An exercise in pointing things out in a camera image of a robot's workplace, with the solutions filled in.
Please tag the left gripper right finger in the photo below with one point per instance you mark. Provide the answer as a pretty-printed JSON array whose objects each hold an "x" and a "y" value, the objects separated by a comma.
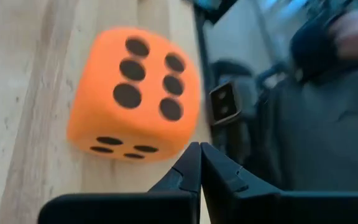
[{"x": 259, "y": 208}]

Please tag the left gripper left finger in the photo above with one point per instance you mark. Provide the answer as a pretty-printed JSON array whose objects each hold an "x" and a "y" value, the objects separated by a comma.
[{"x": 135, "y": 208}]

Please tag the large orange foam die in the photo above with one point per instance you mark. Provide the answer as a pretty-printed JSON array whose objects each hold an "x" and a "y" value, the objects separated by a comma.
[{"x": 110, "y": 112}]

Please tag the person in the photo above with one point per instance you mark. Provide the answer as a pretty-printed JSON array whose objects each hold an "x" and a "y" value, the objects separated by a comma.
[{"x": 322, "y": 140}]

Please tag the person's hand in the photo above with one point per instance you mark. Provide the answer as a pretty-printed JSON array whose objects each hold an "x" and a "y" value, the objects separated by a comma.
[{"x": 356, "y": 34}]

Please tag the black aluminium table frame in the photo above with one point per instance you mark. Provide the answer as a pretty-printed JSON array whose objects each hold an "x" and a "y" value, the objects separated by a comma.
[{"x": 225, "y": 102}]

